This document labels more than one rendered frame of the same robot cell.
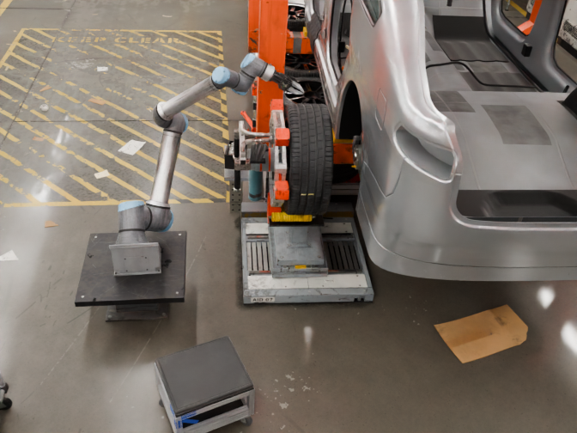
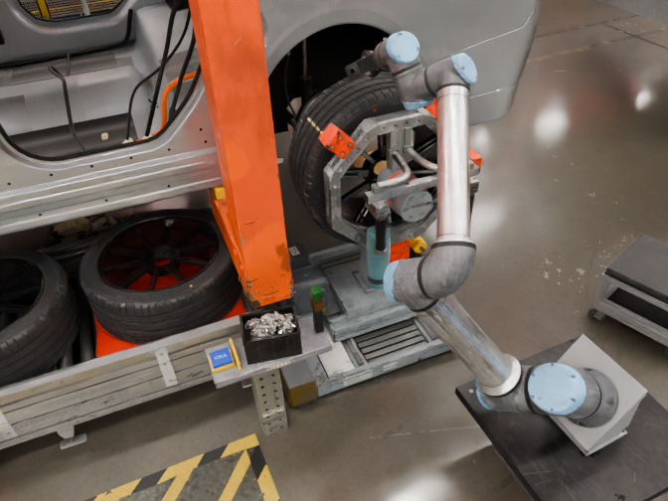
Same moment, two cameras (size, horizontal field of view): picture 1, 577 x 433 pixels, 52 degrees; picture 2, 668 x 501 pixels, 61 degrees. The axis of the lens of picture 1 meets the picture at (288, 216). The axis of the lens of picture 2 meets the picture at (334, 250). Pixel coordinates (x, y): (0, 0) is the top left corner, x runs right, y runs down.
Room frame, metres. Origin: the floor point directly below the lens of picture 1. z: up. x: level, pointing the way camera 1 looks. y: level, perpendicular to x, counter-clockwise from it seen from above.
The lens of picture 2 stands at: (3.62, 1.81, 2.02)
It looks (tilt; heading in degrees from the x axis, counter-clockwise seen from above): 39 degrees down; 257
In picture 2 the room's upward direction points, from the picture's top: 3 degrees counter-clockwise
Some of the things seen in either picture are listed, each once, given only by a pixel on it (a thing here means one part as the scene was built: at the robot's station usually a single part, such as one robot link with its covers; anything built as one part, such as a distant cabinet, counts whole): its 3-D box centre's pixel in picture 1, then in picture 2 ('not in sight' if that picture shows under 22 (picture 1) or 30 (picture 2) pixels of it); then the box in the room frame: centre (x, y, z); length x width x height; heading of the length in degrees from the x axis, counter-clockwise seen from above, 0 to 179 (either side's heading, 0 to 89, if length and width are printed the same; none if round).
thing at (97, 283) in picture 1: (136, 281); (569, 444); (2.59, 0.90, 0.15); 0.60 x 0.60 x 0.30; 9
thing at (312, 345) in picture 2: (236, 162); (268, 349); (3.56, 0.40, 0.44); 0.43 x 0.17 x 0.03; 7
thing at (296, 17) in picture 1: (289, 21); not in sight; (6.64, 0.14, 0.39); 0.66 x 0.66 x 0.24
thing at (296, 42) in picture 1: (292, 33); not in sight; (5.48, 0.09, 0.69); 0.52 x 0.17 x 0.35; 97
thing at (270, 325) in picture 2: (236, 154); (270, 333); (3.55, 0.40, 0.51); 0.20 x 0.14 x 0.13; 178
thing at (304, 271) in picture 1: (296, 246); (368, 294); (3.04, -0.07, 0.13); 0.50 x 0.36 x 0.10; 7
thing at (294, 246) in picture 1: (299, 228); (374, 262); (3.01, -0.07, 0.32); 0.40 x 0.30 x 0.28; 7
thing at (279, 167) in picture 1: (276, 159); (395, 182); (2.98, 0.09, 0.85); 0.54 x 0.07 x 0.54; 7
